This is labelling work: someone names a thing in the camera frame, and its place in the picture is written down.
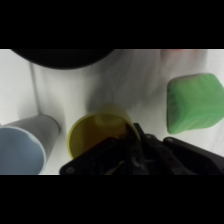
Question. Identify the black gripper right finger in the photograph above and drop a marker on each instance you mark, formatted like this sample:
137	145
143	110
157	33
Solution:
180	158

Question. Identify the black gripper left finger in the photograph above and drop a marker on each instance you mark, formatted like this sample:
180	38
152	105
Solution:
100	160

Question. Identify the yellow plastic cup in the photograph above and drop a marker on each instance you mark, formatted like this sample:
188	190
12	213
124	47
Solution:
96	128

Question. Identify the light blue plastic cup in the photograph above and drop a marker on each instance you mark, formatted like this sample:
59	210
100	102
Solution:
20	150

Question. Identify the black bowl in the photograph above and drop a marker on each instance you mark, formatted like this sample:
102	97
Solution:
63	58

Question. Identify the green sponge block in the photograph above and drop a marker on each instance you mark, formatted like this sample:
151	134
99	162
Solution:
196	103

